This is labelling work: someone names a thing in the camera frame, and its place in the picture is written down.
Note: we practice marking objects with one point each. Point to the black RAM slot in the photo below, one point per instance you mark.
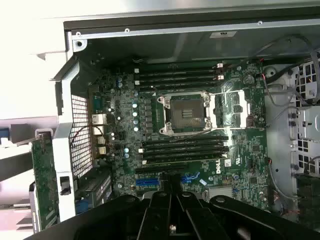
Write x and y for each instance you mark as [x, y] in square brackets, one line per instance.
[175, 86]
[175, 69]
[185, 147]
[185, 152]
[175, 80]
[185, 158]
[175, 75]
[185, 141]

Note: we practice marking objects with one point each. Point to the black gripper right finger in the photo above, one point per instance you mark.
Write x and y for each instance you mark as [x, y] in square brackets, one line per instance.
[225, 220]

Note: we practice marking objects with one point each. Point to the black expansion slot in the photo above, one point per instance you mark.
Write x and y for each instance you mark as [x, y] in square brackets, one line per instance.
[155, 169]

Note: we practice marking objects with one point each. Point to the blue disk carrier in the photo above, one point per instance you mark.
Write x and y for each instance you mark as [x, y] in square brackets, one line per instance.
[3, 132]

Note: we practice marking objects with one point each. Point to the metal rear port block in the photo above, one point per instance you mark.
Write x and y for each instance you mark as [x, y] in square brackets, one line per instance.
[100, 120]

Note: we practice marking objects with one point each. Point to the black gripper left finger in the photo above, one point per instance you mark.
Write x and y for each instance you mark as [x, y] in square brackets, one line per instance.
[105, 220]

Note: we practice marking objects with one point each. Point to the blue expansion slot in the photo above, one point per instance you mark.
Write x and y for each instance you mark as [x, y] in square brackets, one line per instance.
[147, 181]

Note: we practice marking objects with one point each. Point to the thin steel locking lever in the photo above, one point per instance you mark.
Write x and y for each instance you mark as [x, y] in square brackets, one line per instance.
[225, 129]
[225, 92]

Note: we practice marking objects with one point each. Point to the open black PC case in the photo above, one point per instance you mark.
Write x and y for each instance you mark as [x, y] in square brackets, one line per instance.
[62, 140]

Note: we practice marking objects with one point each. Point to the silver metal disk bay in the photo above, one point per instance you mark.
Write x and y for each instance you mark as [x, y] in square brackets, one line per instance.
[280, 140]

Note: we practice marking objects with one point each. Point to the round coin cell battery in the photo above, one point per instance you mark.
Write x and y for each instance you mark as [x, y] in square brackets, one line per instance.
[249, 80]

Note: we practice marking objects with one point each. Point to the silver chipset heatsink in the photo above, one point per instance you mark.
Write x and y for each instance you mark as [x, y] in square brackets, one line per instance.
[220, 193]

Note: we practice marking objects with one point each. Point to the CPU socket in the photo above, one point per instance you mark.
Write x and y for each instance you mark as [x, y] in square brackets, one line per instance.
[186, 112]

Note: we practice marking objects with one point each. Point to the green Dell motherboard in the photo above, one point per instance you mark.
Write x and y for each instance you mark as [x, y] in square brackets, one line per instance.
[240, 155]

